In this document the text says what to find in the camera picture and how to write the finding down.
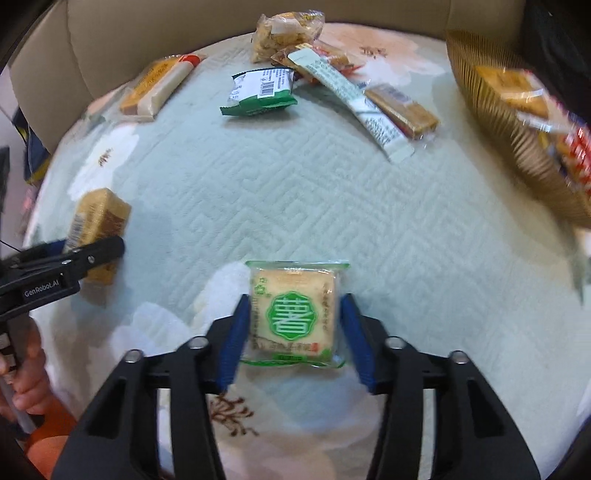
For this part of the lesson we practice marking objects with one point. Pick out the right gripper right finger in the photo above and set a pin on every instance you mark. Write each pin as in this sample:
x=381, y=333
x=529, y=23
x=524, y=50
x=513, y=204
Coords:
x=475, y=436

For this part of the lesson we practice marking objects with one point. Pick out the floral quilted seat cover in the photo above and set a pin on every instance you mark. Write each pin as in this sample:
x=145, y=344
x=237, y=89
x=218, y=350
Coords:
x=445, y=247

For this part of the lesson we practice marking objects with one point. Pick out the yellow cake pack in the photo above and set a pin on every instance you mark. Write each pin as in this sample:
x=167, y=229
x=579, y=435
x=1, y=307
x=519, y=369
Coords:
x=96, y=231

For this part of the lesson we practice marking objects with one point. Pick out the green white snack pack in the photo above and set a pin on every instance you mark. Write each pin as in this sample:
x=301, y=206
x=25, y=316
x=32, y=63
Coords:
x=260, y=91

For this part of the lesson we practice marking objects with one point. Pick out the gold ribbed bowl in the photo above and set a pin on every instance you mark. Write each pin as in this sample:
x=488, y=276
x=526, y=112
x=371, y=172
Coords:
x=519, y=145

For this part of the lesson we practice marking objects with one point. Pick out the person's left hand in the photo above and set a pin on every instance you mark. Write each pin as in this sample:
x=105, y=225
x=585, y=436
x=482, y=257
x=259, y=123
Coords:
x=30, y=383

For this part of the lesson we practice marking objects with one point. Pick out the dark blue bag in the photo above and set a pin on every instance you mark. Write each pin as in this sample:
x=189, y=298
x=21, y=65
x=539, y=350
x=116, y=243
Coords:
x=37, y=159

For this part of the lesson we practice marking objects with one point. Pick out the beige leather sofa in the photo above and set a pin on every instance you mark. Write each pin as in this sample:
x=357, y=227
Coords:
x=77, y=51

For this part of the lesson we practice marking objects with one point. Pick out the clear pack of crackers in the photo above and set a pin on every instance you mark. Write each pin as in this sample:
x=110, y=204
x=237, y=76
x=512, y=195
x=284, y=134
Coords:
x=284, y=30

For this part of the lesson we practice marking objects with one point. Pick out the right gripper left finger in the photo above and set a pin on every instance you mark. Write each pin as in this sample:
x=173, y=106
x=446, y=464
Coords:
x=116, y=437

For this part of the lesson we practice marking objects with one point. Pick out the pale green long sachet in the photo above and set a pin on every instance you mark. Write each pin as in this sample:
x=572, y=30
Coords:
x=388, y=136

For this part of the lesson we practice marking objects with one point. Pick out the snack pack in bowl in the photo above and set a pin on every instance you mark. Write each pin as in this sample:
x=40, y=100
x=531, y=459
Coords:
x=522, y=91

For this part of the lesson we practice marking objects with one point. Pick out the white red wafer pack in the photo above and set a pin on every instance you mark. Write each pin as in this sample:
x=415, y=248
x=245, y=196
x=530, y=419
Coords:
x=156, y=84

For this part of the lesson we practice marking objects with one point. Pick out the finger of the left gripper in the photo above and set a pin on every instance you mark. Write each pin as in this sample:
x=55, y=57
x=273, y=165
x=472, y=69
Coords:
x=32, y=285
x=41, y=251

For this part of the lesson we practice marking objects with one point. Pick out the clear wrapped brown bar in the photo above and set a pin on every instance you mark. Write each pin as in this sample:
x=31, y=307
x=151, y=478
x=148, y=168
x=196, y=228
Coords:
x=414, y=120

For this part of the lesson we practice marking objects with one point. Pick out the green label square cracker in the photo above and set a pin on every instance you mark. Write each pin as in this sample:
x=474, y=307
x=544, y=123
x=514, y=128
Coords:
x=294, y=314

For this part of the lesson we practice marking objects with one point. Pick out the red white bread bag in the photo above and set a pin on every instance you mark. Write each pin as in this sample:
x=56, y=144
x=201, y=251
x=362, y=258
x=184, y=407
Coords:
x=574, y=149

